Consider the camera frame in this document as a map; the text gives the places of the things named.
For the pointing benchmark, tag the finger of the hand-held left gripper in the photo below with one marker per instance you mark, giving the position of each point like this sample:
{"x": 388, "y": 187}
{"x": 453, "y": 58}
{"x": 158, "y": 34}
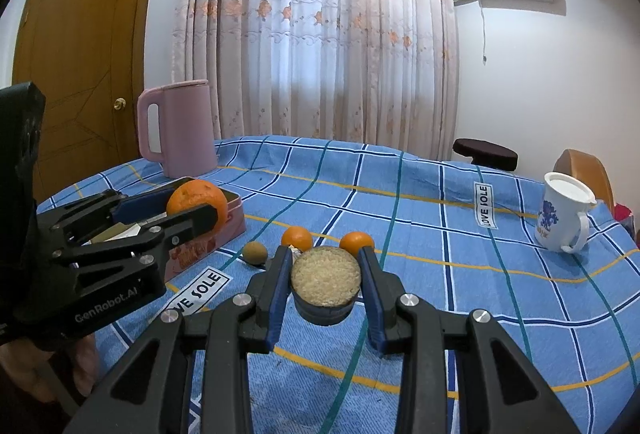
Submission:
{"x": 200, "y": 219}
{"x": 142, "y": 209}

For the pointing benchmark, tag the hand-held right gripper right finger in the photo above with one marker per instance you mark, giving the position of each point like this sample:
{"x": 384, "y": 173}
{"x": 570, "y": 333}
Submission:
{"x": 372, "y": 296}

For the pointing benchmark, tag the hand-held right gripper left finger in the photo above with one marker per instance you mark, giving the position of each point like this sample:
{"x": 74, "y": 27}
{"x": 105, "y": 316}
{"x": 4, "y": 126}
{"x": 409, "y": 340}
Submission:
{"x": 280, "y": 286}

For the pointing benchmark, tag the large orange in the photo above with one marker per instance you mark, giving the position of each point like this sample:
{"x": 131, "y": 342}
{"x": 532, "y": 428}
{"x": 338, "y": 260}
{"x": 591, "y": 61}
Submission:
{"x": 195, "y": 196}

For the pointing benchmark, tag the pink tin box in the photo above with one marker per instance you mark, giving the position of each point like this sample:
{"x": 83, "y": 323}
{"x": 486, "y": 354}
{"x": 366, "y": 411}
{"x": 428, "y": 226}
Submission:
{"x": 200, "y": 256}

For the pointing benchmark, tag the brown kiwi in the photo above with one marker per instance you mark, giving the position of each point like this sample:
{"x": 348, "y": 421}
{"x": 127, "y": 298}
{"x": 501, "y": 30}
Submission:
{"x": 255, "y": 253}

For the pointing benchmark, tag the dark cup of rice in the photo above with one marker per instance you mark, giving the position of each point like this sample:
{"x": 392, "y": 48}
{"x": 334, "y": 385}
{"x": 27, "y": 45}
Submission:
{"x": 325, "y": 276}

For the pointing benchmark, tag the small orange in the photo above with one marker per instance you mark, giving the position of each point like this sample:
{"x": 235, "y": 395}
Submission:
{"x": 297, "y": 238}
{"x": 356, "y": 243}

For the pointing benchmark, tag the person's left hand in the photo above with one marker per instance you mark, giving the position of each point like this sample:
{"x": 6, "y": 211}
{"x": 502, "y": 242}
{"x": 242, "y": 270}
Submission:
{"x": 86, "y": 359}

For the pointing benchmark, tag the printed paper packet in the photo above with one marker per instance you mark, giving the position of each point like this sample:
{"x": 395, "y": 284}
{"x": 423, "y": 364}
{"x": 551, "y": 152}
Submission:
{"x": 127, "y": 230}

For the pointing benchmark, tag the blue checkered tablecloth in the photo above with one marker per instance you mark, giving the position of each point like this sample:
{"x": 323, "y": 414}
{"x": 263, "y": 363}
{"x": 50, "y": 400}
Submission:
{"x": 450, "y": 264}

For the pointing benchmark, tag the pink electric kettle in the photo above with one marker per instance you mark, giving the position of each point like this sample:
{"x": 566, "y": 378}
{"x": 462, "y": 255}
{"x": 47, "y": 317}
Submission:
{"x": 185, "y": 133}

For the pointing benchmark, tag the brass door knob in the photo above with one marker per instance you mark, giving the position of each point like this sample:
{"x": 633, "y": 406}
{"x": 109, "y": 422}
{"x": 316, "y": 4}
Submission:
{"x": 119, "y": 103}

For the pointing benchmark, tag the wooden door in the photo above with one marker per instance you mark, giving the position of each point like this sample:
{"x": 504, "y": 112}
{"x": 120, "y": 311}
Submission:
{"x": 80, "y": 63}

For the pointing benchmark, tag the dark round stool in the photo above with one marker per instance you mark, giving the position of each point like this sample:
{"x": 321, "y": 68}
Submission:
{"x": 485, "y": 152}

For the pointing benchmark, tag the white mug with blue print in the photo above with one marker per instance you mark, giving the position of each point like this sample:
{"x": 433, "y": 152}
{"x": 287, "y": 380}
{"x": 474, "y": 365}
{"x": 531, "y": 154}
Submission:
{"x": 560, "y": 214}

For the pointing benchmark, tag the floral sheer curtain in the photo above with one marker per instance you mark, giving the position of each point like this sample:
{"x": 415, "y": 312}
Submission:
{"x": 320, "y": 38}

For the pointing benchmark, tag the brown wooden chair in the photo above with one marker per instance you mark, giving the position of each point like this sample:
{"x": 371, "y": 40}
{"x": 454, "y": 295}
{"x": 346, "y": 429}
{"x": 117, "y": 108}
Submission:
{"x": 590, "y": 174}

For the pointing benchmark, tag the red cloth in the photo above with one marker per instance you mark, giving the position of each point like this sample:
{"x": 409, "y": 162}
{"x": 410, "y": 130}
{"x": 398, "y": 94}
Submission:
{"x": 624, "y": 216}

